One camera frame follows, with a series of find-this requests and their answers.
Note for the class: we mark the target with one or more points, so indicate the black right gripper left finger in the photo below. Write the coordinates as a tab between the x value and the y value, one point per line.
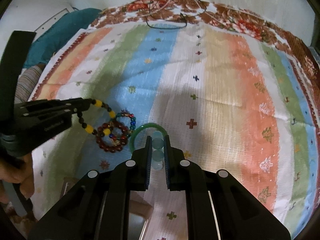
97	206

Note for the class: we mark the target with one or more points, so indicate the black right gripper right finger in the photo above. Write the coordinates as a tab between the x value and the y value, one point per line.
218	205

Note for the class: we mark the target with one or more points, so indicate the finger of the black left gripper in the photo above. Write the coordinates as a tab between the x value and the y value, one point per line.
45	120
49	105

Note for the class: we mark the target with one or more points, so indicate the green jade bangle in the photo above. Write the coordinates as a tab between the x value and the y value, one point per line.
142	128

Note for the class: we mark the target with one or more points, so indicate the person's left hand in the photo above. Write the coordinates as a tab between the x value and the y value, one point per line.
23	176

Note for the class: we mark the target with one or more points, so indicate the grey striped pillow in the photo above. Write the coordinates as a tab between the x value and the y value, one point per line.
27	82

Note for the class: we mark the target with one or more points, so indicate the teal pillow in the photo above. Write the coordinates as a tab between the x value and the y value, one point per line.
58	35

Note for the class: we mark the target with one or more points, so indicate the striped colourful blanket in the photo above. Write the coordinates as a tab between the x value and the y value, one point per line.
226	100

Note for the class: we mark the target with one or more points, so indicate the brown floral bedsheet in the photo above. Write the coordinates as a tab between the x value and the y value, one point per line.
221	16

